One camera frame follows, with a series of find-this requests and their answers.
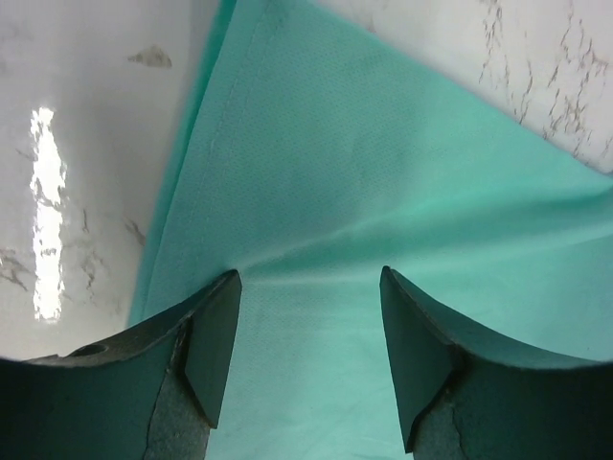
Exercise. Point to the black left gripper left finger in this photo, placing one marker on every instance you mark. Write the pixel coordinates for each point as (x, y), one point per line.
(153, 391)

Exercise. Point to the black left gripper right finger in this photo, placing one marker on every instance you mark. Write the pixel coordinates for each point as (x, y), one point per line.
(465, 391)

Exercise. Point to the teal t shirt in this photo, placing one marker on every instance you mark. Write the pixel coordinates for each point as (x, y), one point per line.
(312, 155)

